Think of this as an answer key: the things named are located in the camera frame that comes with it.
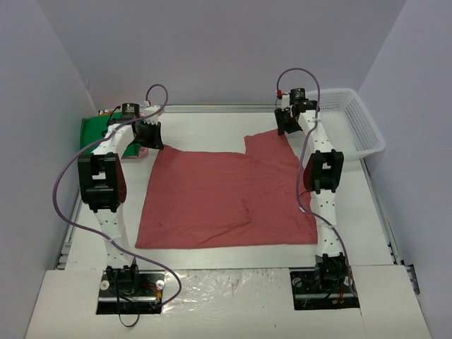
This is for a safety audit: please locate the red t shirt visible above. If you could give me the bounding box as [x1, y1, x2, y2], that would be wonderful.
[136, 131, 317, 249]

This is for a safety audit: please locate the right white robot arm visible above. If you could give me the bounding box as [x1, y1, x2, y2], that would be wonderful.
[274, 88, 347, 297]

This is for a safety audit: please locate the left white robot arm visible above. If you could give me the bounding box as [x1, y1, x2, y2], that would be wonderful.
[77, 103, 163, 295]

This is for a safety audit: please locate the pink folded t shirt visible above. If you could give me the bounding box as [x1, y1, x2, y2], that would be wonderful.
[138, 148, 148, 158]

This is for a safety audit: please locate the white plastic basket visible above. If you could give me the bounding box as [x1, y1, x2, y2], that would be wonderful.
[319, 88, 386, 161]

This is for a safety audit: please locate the green folded t shirt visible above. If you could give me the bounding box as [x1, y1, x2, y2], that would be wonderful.
[79, 115, 141, 157]

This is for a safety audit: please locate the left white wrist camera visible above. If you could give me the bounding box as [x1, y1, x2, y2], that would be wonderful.
[142, 105, 165, 125]

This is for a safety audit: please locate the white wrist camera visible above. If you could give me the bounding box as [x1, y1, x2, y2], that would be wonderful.
[142, 105, 165, 125]
[275, 90, 291, 109]

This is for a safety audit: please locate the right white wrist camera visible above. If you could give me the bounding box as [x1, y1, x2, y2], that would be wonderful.
[275, 90, 291, 109]

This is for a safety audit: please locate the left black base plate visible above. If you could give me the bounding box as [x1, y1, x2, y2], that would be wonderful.
[96, 270, 165, 315]

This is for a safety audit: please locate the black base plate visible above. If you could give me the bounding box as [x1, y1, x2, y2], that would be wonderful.
[96, 270, 165, 315]
[290, 268, 359, 311]

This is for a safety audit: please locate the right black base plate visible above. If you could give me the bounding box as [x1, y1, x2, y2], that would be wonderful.
[290, 268, 359, 311]

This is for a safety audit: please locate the thin black cable loop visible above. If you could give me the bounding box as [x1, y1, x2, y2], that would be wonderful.
[118, 296, 141, 328]

